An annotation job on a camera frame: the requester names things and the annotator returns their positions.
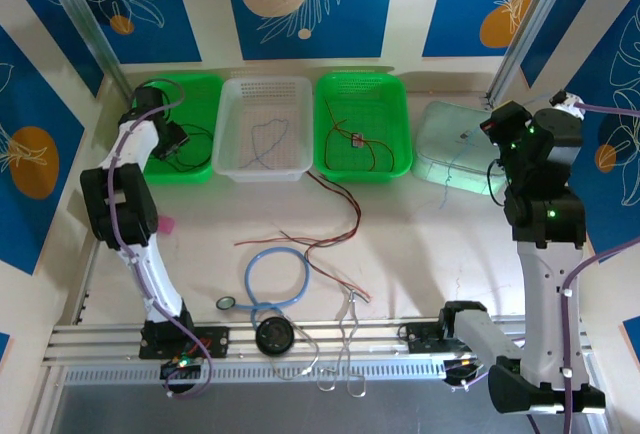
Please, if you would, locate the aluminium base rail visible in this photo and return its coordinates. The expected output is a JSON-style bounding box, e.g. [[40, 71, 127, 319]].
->
[[42, 323, 596, 363]]

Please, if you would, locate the dark blue wire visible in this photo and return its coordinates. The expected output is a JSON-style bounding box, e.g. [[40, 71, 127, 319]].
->
[[239, 118, 291, 171]]

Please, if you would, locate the aluminium frame post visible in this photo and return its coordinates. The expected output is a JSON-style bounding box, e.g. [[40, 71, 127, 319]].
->
[[34, 0, 126, 93], [485, 0, 589, 100]]

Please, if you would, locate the pale green tray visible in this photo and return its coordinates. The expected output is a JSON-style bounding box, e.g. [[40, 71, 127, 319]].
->
[[410, 99, 509, 198]]

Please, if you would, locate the red black twisted wire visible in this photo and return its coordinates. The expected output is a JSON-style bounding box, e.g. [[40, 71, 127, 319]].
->
[[233, 171, 364, 255]]

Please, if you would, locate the white plastic basket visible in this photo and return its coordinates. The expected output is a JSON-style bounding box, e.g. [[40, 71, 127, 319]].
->
[[212, 76, 314, 184]]

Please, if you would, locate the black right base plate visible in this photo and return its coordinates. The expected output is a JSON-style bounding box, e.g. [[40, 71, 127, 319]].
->
[[399, 322, 451, 355]]

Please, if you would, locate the black round speaker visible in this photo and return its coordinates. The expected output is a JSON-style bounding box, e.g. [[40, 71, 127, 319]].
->
[[254, 317, 294, 355]]

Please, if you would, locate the thin red wire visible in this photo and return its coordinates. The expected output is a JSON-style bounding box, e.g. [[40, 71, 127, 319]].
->
[[303, 246, 375, 303]]

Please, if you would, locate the black controller box with LED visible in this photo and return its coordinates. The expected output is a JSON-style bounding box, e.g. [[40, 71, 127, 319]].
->
[[159, 357, 202, 381], [443, 357, 486, 386]]

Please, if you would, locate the red wire with connector board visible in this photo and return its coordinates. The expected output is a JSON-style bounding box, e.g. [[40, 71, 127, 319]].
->
[[322, 97, 401, 174]]

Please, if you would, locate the clear looped cable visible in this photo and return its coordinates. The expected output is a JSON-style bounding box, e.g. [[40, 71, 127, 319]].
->
[[316, 288, 369, 399]]

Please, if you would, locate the perforated metal cable duct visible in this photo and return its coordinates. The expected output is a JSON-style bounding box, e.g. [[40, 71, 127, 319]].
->
[[62, 359, 449, 388]]

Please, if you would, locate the thin clear speaker wire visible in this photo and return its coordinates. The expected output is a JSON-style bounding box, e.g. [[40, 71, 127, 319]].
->
[[269, 323, 321, 381]]

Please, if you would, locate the light blue tube loop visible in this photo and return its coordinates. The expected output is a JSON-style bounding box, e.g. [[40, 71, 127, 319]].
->
[[230, 246, 312, 329]]

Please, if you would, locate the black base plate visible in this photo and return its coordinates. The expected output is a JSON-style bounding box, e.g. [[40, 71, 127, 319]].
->
[[399, 322, 451, 355], [138, 324, 232, 361]]

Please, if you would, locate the green plastic basket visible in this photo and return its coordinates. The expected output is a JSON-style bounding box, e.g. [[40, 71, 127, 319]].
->
[[313, 71, 414, 186], [130, 73, 225, 186]]

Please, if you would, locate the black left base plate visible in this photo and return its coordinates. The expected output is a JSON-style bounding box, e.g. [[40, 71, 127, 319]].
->
[[138, 324, 232, 361]]

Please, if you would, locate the light blue wire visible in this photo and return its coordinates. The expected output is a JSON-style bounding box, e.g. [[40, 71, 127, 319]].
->
[[438, 131, 501, 210]]

